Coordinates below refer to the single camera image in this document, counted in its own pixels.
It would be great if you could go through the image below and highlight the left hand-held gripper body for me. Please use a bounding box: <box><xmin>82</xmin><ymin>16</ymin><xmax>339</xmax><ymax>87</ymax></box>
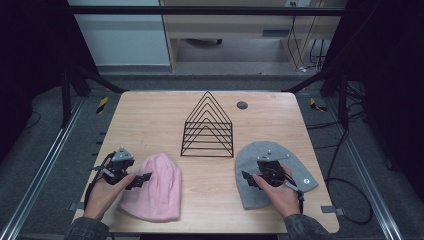
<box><xmin>99</xmin><ymin>146</ymin><xmax>136</xmax><ymax>186</ymax></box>

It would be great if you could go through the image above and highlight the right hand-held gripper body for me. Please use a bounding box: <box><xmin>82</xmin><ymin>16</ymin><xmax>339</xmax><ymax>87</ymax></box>
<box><xmin>255</xmin><ymin>149</ymin><xmax>290</xmax><ymax>188</ymax></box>

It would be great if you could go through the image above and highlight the pink beanie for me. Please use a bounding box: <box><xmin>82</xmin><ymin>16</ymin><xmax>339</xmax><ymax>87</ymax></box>
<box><xmin>117</xmin><ymin>152</ymin><xmax>183</xmax><ymax>224</ymax></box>

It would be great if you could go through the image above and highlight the grey beanie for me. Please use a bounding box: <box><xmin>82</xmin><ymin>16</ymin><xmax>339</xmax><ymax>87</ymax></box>
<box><xmin>234</xmin><ymin>140</ymin><xmax>320</xmax><ymax>211</ymax></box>

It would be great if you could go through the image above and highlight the black wire rack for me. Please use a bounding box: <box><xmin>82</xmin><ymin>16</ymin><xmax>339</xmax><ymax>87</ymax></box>
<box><xmin>180</xmin><ymin>90</ymin><xmax>235</xmax><ymax>159</ymax></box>

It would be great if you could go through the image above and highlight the person's right hand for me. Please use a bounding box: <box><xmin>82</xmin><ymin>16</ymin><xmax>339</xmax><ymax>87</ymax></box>
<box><xmin>252</xmin><ymin>164</ymin><xmax>302</xmax><ymax>220</ymax></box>

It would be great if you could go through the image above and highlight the person's left hand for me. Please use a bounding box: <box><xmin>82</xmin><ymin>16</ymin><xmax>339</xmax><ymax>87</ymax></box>
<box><xmin>82</xmin><ymin>171</ymin><xmax>138</xmax><ymax>222</ymax></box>

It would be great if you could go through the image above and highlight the yellow black floor tape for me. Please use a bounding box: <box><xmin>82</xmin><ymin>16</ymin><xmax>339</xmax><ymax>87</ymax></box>
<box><xmin>309</xmin><ymin>97</ymin><xmax>328</xmax><ymax>113</ymax></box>
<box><xmin>95</xmin><ymin>96</ymin><xmax>110</xmax><ymax>115</ymax></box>

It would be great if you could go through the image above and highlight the black metal stand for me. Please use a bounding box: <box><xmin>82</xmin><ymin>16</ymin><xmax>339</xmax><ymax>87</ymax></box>
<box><xmin>281</xmin><ymin>65</ymin><xmax>350</xmax><ymax>130</ymax></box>
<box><xmin>60</xmin><ymin>63</ymin><xmax>127</xmax><ymax>130</ymax></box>

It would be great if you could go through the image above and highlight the white cabinet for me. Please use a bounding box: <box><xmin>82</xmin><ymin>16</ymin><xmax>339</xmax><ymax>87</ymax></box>
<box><xmin>66</xmin><ymin>0</ymin><xmax>172</xmax><ymax>67</ymax></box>

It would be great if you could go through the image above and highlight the light wooden desk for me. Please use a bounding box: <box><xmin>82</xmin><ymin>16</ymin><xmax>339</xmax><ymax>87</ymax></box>
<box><xmin>159</xmin><ymin>0</ymin><xmax>348</xmax><ymax>73</ymax></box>

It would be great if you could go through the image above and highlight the right hand-held gripper cable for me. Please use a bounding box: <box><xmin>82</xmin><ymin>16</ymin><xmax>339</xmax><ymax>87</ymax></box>
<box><xmin>283</xmin><ymin>173</ymin><xmax>306</xmax><ymax>215</ymax></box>

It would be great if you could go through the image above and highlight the hand-held gripper cable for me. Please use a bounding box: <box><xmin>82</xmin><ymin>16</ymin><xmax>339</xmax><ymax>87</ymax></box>
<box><xmin>283</xmin><ymin>173</ymin><xmax>306</xmax><ymax>215</ymax></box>
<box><xmin>83</xmin><ymin>151</ymin><xmax>117</xmax><ymax>212</ymax></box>

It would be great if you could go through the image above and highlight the left hand-held gripper cable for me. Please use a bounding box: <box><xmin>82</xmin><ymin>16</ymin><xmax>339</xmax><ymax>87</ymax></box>
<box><xmin>83</xmin><ymin>151</ymin><xmax>117</xmax><ymax>212</ymax></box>

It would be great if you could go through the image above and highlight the black floor cable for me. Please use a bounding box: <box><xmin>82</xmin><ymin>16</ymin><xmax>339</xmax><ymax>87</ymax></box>
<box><xmin>305</xmin><ymin>109</ymin><xmax>374</xmax><ymax>226</ymax></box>

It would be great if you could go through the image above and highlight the aluminium floor rail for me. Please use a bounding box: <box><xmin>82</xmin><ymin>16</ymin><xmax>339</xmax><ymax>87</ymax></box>
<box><xmin>0</xmin><ymin>97</ymin><xmax>87</xmax><ymax>240</ymax></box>
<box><xmin>323</xmin><ymin>97</ymin><xmax>405</xmax><ymax>240</ymax></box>

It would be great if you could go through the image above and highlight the yellow cable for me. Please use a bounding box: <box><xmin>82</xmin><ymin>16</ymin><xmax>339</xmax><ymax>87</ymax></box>
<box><xmin>287</xmin><ymin>15</ymin><xmax>318</xmax><ymax>72</ymax></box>

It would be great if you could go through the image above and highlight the black frame crossbar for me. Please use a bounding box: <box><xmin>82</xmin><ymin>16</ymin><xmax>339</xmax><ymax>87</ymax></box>
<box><xmin>69</xmin><ymin>5</ymin><xmax>346</xmax><ymax>17</ymax></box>

